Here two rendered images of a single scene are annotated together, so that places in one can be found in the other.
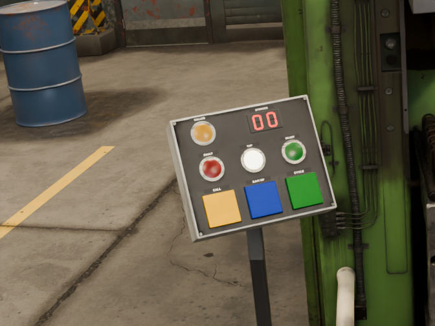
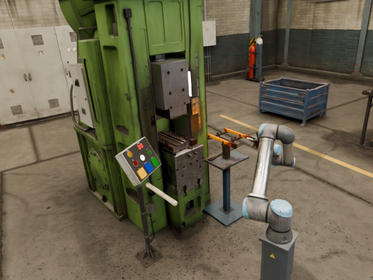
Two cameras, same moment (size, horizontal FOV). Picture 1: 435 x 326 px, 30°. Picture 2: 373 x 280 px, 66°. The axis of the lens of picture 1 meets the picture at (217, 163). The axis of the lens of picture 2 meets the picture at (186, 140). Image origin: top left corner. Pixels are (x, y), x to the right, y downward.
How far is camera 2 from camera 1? 1.36 m
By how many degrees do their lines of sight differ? 47
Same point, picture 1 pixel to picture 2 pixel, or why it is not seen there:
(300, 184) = (154, 160)
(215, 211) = (141, 174)
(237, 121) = (135, 148)
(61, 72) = not seen: outside the picture
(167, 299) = (49, 227)
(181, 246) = (33, 209)
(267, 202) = (150, 168)
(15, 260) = not seen: outside the picture
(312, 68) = (135, 129)
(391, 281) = (158, 181)
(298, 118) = (146, 143)
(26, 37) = not seen: outside the picture
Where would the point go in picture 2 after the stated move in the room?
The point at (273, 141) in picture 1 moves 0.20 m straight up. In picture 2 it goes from (144, 151) to (141, 128)
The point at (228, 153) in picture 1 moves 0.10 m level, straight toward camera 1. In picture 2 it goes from (136, 158) to (145, 160)
